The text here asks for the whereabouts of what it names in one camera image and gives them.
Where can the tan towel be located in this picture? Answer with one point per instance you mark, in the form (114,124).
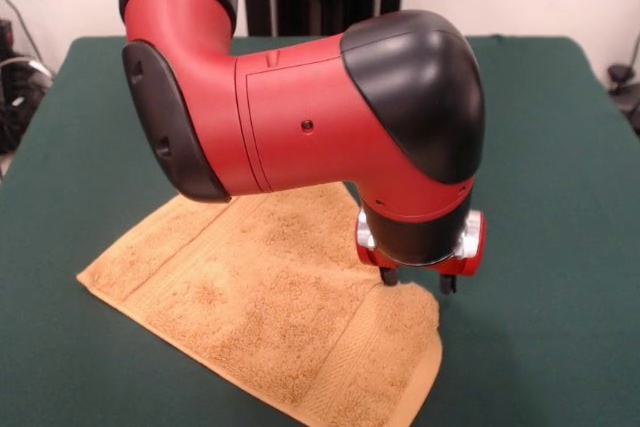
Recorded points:
(275,307)

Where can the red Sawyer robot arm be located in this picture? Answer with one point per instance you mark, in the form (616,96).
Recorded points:
(300,122)

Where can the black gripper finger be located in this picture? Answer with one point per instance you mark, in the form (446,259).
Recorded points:
(448,284)
(390,277)

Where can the small black box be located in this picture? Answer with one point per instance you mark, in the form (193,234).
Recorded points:
(5,33)

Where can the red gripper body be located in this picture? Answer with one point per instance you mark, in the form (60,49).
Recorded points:
(475,257)

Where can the dark green table cloth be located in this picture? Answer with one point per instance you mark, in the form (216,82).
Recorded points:
(550,197)

